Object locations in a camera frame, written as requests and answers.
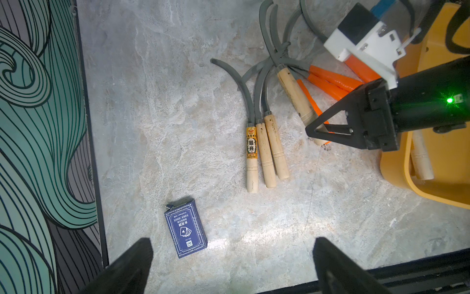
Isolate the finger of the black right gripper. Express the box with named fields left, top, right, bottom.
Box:
left=305, top=82, right=386, bottom=149

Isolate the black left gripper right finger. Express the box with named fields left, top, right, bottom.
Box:
left=313, top=237, right=390, bottom=294

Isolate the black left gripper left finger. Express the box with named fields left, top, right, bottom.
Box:
left=80, top=238, right=154, bottom=294

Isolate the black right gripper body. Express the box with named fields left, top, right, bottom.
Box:
left=374, top=57, right=470, bottom=151

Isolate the labelled wooden handle sickle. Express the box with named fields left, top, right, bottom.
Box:
left=211, top=58, right=259, bottom=193

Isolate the black vertical frame post left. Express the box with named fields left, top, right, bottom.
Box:
left=71, top=0, right=110, bottom=269

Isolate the large wooden handle sickle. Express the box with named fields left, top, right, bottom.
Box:
left=411, top=130, right=435, bottom=181

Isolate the orange handle sickle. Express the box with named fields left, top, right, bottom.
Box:
left=282, top=57, right=364, bottom=92
left=300, top=0, right=381, bottom=83
left=289, top=67, right=330, bottom=146
left=290, top=67, right=348, bottom=101

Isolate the yellow plastic storage tray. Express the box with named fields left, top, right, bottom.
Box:
left=379, top=1, right=470, bottom=210

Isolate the blue playing card box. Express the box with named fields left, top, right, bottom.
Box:
left=164, top=196, right=208, bottom=258

